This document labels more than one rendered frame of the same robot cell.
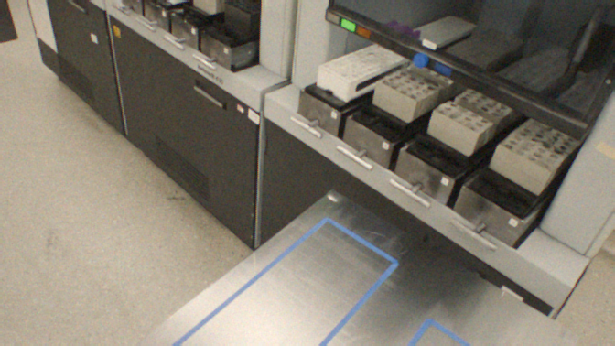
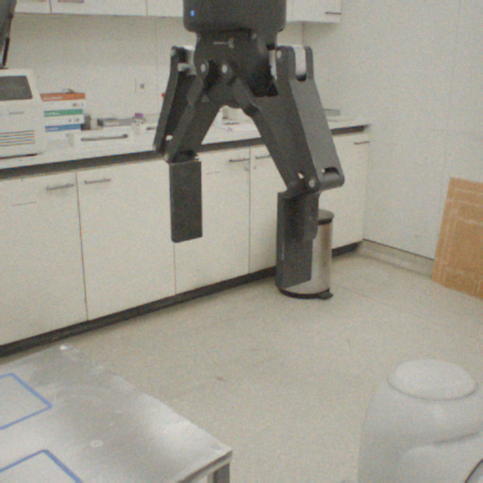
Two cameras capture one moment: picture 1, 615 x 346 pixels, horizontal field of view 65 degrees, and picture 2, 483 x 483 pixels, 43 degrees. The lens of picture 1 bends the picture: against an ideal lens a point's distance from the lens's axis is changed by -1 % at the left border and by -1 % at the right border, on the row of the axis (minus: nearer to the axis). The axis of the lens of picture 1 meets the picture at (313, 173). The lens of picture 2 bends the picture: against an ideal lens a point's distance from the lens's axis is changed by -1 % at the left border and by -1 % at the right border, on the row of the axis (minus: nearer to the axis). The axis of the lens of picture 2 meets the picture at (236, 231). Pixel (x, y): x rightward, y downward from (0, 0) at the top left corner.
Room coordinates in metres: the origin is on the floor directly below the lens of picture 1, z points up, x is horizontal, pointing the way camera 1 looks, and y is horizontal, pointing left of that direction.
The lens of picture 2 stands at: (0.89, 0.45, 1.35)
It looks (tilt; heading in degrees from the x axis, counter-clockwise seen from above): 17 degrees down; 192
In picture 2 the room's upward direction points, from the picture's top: straight up
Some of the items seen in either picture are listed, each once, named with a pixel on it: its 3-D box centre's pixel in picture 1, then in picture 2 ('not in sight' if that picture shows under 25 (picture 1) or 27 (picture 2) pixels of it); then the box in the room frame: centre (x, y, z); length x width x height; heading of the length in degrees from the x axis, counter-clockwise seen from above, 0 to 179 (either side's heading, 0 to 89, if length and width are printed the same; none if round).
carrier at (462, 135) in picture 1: (454, 132); not in sight; (0.88, -0.28, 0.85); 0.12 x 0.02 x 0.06; 50
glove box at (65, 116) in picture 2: not in sight; (57, 116); (-2.01, -1.09, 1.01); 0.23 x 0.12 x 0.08; 140
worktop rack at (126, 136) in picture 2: not in sight; (101, 138); (-1.86, -0.79, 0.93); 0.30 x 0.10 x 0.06; 133
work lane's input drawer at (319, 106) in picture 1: (396, 73); not in sight; (1.25, -0.19, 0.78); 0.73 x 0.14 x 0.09; 141
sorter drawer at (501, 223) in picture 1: (553, 152); not in sight; (0.96, -0.55, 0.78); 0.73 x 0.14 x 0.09; 141
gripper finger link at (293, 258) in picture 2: not in sight; (294, 238); (0.47, 0.40, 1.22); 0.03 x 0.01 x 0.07; 141
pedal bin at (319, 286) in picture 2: not in sight; (306, 252); (-2.42, 0.16, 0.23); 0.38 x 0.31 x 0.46; 51
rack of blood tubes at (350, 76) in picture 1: (370, 69); not in sight; (1.15, -0.11, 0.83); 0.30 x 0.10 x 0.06; 141
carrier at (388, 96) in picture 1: (395, 101); not in sight; (0.98, -0.16, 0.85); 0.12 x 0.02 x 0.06; 51
